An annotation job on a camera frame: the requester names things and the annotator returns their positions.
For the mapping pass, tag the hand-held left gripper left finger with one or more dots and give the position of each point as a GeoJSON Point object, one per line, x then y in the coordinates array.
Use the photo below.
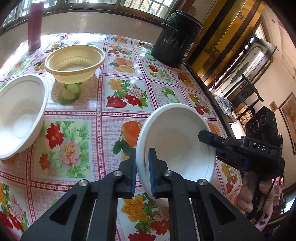
{"type": "Point", "coordinates": [133, 171]}

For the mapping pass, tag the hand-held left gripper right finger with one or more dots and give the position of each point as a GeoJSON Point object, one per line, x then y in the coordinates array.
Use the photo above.
{"type": "Point", "coordinates": [151, 171]}

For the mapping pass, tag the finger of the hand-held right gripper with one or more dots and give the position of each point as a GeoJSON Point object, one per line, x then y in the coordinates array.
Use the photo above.
{"type": "Point", "coordinates": [231, 161]}
{"type": "Point", "coordinates": [212, 140]}

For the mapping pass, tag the small white bowl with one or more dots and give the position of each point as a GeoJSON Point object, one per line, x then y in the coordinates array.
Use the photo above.
{"type": "Point", "coordinates": [180, 139]}

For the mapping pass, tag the yellow ribbed plastic bowl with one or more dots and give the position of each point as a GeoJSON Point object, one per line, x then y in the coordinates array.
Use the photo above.
{"type": "Point", "coordinates": [74, 60]}

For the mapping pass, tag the large white bowl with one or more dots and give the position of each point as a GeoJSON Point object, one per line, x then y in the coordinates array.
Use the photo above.
{"type": "Point", "coordinates": [20, 111]}

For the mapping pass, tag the person's right hand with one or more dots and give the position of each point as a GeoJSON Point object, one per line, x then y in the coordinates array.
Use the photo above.
{"type": "Point", "coordinates": [246, 197]}

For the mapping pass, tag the clear plastic bag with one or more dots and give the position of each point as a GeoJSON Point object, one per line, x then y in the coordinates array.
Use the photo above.
{"type": "Point", "coordinates": [223, 102]}

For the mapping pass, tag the person's pink clothing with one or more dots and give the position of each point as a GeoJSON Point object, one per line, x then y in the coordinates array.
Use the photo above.
{"type": "Point", "coordinates": [275, 192]}

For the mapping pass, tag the dark wooden chair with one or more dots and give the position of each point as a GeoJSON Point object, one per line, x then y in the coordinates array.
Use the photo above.
{"type": "Point", "coordinates": [248, 85]}

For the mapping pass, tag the glass cabinet door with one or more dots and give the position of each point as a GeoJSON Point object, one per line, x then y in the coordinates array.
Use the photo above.
{"type": "Point", "coordinates": [245, 62]}

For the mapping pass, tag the black kettle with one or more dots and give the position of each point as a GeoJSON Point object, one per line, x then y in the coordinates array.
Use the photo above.
{"type": "Point", "coordinates": [175, 39]}

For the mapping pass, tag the barred window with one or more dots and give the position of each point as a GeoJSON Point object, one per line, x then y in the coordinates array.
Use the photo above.
{"type": "Point", "coordinates": [148, 5]}

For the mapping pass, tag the purple thermos bottle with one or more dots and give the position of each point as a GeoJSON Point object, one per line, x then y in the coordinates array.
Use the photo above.
{"type": "Point", "coordinates": [34, 27]}

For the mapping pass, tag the framed wall picture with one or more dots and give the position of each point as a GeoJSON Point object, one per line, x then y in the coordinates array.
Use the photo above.
{"type": "Point", "coordinates": [289, 115]}

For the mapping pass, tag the golden wooden door frame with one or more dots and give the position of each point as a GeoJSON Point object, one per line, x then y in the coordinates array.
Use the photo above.
{"type": "Point", "coordinates": [222, 34]}

